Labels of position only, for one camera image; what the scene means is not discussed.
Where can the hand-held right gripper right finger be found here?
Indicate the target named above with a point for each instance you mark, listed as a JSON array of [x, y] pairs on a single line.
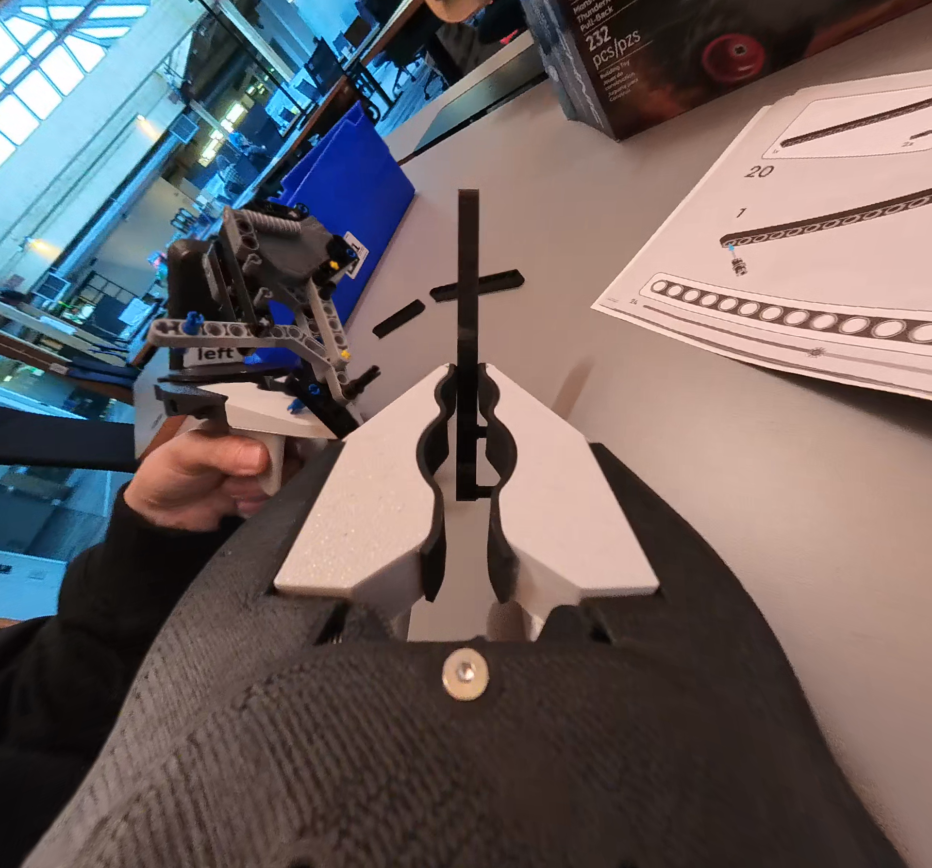
[[575, 519]]

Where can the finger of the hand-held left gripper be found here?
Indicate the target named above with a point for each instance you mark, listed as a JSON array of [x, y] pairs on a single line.
[[255, 409]]

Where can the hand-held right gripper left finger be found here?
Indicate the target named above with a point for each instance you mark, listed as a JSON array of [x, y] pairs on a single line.
[[349, 519]]

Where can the grey black toy brick chassis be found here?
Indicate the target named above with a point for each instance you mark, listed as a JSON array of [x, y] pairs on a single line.
[[291, 249]]

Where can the long black pinned brick beam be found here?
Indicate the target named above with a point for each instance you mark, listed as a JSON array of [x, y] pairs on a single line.
[[468, 300]]

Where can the person's left forearm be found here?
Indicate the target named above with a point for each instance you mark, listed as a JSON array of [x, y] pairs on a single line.
[[87, 628]]

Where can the person's left hand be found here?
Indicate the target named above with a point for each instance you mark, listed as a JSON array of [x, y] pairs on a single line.
[[182, 482]]

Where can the white marker tag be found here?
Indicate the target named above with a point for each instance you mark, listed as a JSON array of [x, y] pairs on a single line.
[[357, 257]]

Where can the short black brick beam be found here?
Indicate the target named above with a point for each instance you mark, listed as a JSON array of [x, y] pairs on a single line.
[[399, 318]]

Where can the blue parts bin with tag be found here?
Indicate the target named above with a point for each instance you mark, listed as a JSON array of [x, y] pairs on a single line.
[[349, 176]]

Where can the medium black brick beam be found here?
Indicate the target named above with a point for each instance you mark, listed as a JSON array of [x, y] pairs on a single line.
[[502, 278]]

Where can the white instruction booklet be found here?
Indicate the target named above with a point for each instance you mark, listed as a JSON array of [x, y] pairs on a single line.
[[801, 264]]

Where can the black toy set box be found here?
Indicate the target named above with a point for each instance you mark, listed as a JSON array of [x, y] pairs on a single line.
[[692, 45]]

